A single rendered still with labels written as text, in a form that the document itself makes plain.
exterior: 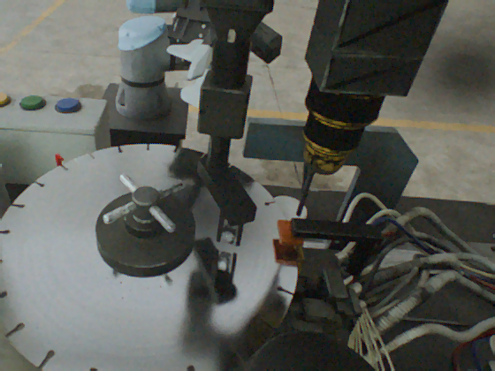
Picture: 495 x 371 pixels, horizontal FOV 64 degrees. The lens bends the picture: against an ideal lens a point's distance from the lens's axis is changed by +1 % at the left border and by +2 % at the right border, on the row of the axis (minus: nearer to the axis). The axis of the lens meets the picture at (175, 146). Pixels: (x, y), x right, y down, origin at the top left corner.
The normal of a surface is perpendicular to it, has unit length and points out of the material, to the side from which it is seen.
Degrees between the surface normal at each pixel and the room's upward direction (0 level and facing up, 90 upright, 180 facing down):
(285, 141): 90
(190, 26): 34
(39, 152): 90
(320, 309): 0
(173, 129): 0
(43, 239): 0
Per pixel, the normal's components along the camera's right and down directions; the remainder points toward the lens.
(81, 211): 0.04, -0.80
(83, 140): -0.08, 0.59
